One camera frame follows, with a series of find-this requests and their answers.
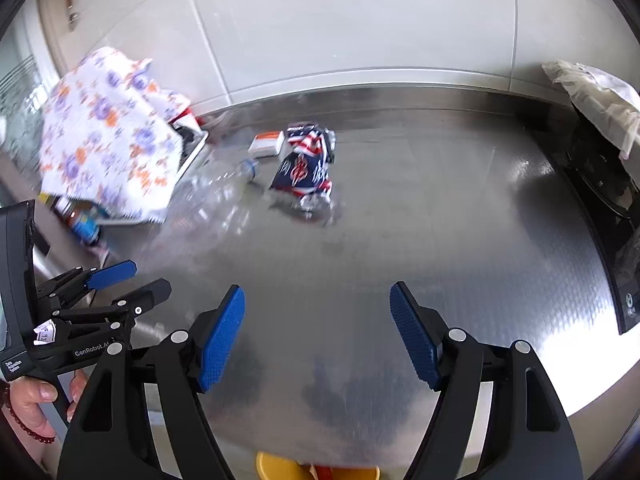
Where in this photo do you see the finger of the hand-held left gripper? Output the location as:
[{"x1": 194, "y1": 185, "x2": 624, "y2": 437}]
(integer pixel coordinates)
[
  {"x1": 51, "y1": 278, "x2": 172, "y2": 333},
  {"x1": 36, "y1": 260, "x2": 138, "y2": 309}
]

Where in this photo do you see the small white orange box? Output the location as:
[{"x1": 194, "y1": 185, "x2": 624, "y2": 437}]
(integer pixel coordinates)
[{"x1": 248, "y1": 131, "x2": 286, "y2": 158}]

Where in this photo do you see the blue label medicine bottle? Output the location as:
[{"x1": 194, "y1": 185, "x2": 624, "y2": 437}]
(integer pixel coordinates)
[{"x1": 65, "y1": 205, "x2": 103, "y2": 248}]

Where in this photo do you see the yellow plastic bin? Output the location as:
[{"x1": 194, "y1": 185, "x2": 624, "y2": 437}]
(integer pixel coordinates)
[{"x1": 255, "y1": 451, "x2": 381, "y2": 480}]

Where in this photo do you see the dark blue snack bag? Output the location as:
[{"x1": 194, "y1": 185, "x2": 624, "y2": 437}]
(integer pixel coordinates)
[{"x1": 269, "y1": 121, "x2": 337, "y2": 223}]

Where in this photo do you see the clear plastic bottle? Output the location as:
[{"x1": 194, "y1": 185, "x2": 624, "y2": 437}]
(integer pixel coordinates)
[{"x1": 170, "y1": 157, "x2": 261, "y2": 241}]

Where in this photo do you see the red bead bracelet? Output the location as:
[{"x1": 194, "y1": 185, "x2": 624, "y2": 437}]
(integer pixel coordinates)
[{"x1": 0, "y1": 385, "x2": 57, "y2": 446}]

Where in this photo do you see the black gas stove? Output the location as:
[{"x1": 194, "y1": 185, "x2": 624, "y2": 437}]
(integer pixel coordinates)
[{"x1": 530, "y1": 100, "x2": 640, "y2": 336}]

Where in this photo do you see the floral print cloth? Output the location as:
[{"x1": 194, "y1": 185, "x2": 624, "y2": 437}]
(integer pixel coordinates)
[{"x1": 39, "y1": 46, "x2": 193, "y2": 225}]

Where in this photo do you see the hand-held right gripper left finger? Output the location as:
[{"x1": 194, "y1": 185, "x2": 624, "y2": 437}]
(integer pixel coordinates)
[{"x1": 56, "y1": 284, "x2": 247, "y2": 480}]

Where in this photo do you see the person's left hand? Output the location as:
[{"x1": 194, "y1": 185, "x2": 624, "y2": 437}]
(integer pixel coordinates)
[{"x1": 2, "y1": 370, "x2": 91, "y2": 440}]

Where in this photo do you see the white cloth cover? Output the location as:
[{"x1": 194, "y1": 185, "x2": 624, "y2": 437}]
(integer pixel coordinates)
[{"x1": 542, "y1": 60, "x2": 640, "y2": 161}]

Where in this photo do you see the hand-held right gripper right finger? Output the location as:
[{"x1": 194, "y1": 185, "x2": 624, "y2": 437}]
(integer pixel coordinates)
[{"x1": 390, "y1": 281, "x2": 585, "y2": 480}]

